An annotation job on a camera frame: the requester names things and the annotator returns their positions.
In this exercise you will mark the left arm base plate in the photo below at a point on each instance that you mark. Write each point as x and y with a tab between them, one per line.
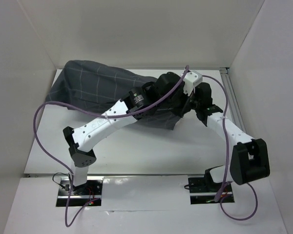
91	191

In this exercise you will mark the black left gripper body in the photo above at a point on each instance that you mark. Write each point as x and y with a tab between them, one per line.
177	104

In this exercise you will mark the dark grey checked pillowcase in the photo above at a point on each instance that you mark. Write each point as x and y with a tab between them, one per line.
92	86

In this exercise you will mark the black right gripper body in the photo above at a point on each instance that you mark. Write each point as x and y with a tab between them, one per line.
195	104

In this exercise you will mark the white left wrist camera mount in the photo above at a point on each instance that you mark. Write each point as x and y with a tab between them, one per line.
191	80

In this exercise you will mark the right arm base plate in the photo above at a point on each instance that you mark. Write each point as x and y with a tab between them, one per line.
201	191

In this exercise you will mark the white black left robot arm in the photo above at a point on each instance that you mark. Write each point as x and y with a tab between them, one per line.
129	109

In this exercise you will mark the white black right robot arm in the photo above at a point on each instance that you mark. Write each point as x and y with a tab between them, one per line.
248	157

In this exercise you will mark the aluminium frame rail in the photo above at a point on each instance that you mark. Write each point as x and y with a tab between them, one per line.
234	108

